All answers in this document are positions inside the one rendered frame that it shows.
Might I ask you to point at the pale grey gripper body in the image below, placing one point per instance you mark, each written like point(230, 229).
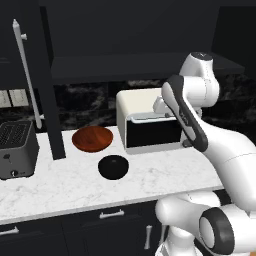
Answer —
point(162, 106)

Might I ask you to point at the black base cabinet door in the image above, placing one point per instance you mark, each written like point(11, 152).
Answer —
point(110, 243)

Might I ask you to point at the black open wall cabinet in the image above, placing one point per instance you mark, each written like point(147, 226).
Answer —
point(133, 40)

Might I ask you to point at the small black bowl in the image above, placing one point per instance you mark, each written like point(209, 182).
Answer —
point(113, 167)

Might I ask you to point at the white wall outlet plate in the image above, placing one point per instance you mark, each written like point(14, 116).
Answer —
point(19, 97)
point(3, 98)

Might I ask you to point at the black open cabinet door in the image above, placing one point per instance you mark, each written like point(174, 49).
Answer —
point(46, 83)

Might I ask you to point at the brown wooden bowl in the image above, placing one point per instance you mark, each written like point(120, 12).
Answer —
point(92, 138)

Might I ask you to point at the black closed wall cabinet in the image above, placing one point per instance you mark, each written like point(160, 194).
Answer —
point(8, 43)
point(236, 33)

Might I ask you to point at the black drawer front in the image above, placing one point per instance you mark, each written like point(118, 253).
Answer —
point(110, 218)
point(31, 235)

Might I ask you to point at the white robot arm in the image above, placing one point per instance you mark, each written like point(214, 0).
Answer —
point(230, 156)

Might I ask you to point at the dark grey toaster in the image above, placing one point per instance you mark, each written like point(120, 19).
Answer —
point(16, 150)

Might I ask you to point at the white toaster oven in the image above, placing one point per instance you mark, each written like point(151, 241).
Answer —
point(140, 110)

